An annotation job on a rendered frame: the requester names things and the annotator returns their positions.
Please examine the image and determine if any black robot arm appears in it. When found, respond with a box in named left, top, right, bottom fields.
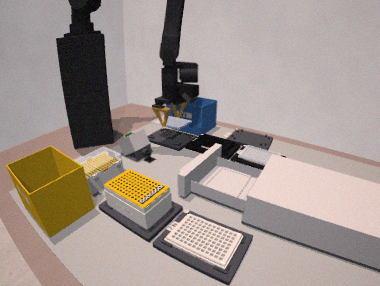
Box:
left=64, top=0, right=199, bottom=103

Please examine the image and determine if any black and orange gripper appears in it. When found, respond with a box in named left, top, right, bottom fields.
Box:
left=152, top=82, right=187, bottom=127

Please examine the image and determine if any yellow open-top bin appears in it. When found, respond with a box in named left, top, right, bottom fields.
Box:
left=6, top=146, right=95, bottom=238

